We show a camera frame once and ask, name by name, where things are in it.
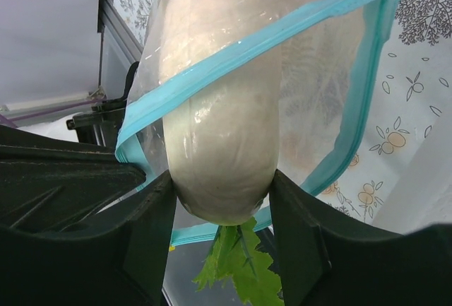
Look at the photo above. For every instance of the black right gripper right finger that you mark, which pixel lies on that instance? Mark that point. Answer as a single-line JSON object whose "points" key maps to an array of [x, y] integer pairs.
{"points": [[328, 258]]}

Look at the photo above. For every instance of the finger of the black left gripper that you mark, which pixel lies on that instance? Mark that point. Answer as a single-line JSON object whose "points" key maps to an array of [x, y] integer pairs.
{"points": [[48, 184]]}

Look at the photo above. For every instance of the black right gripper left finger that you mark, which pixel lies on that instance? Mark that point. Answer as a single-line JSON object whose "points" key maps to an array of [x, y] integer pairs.
{"points": [[116, 257]]}

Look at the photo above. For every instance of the white radish with leaves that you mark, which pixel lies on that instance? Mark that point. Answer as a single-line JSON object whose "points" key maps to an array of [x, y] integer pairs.
{"points": [[222, 144]]}

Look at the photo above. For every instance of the clear zip top bag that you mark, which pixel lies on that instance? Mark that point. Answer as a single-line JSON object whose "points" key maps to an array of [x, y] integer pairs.
{"points": [[330, 51]]}

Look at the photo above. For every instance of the aluminium frame rail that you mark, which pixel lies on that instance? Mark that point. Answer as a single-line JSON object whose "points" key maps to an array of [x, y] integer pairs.
{"points": [[60, 57]]}

